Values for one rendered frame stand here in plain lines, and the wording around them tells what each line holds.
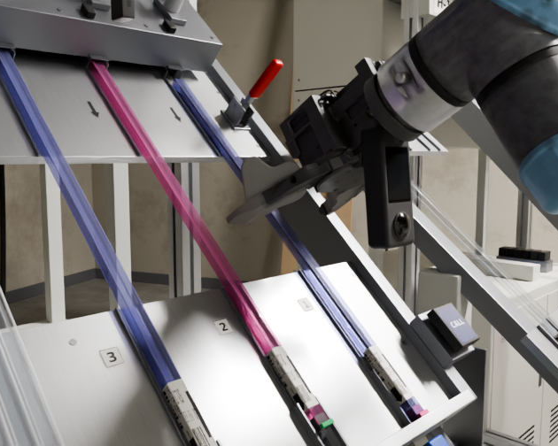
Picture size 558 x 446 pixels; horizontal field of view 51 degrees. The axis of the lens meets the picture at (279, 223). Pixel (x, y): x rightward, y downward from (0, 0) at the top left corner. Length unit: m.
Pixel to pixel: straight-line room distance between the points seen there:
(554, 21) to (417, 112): 0.12
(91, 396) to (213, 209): 3.87
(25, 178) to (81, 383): 3.93
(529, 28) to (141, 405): 0.40
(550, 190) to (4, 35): 0.55
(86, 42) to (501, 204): 3.26
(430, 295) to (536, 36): 0.47
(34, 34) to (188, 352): 0.39
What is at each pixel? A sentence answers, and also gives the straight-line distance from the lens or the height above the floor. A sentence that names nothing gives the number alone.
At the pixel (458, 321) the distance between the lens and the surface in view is 0.67.
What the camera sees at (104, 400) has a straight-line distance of 0.45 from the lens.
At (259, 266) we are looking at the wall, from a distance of 4.18.
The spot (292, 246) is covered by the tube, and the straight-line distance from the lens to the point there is 0.64.
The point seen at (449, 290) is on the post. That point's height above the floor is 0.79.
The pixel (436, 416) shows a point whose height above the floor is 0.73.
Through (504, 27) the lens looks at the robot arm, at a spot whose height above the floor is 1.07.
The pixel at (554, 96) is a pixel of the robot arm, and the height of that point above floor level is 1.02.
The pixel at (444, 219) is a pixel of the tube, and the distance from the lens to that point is 0.75.
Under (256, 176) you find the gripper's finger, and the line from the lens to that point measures 0.59.
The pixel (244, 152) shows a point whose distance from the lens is 0.75.
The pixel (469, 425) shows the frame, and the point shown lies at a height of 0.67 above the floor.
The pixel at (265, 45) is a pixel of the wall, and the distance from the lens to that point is 4.16.
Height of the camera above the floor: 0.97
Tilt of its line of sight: 7 degrees down
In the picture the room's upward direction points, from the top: straight up
